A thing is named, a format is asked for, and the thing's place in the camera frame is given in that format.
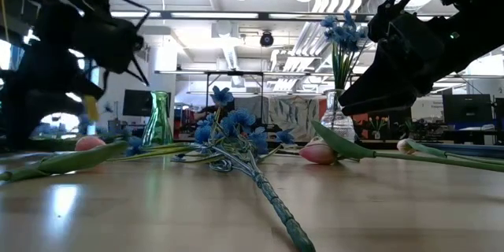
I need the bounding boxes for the black computer monitor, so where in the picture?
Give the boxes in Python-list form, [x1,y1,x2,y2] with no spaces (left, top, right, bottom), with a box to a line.
[122,89,153,117]
[442,94,494,125]

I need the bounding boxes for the clear glass vase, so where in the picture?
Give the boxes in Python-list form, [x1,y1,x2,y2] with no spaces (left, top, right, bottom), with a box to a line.
[321,88,357,143]

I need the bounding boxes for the black overhead beam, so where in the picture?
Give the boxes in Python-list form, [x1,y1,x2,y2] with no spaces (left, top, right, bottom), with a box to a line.
[82,9,379,22]

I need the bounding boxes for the yellow tape tag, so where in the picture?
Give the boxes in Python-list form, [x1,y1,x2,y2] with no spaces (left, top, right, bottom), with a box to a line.
[83,94,100,122]

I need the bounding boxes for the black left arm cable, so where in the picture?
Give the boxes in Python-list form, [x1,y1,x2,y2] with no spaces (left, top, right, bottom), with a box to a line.
[109,0,152,31]

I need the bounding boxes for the black aluminium table frame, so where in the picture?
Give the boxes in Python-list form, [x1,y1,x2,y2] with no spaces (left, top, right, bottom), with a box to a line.
[172,136,504,146]

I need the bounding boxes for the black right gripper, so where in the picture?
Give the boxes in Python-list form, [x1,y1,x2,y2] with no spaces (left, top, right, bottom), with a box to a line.
[339,2,447,117]

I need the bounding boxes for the white patterned cloth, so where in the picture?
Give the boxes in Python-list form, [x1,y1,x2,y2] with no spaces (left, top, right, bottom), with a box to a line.
[263,96,321,143]

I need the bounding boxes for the small potted tulips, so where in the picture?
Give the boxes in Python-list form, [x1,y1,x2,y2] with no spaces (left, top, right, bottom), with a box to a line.
[368,116,391,140]

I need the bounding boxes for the blue artificial flower bunch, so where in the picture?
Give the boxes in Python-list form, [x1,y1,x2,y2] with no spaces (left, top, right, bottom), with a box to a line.
[108,85,317,252]
[195,108,312,157]
[319,9,370,127]

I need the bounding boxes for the green glass vase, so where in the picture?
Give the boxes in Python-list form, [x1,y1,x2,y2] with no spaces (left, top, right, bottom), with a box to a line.
[141,90,174,146]

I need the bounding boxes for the pink artificial tulip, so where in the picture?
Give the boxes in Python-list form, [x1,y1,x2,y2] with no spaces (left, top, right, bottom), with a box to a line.
[396,137,504,165]
[298,120,504,174]
[0,135,129,184]

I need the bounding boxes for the black dome camera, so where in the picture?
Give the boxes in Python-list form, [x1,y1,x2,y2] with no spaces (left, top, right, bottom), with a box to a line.
[259,31,275,48]

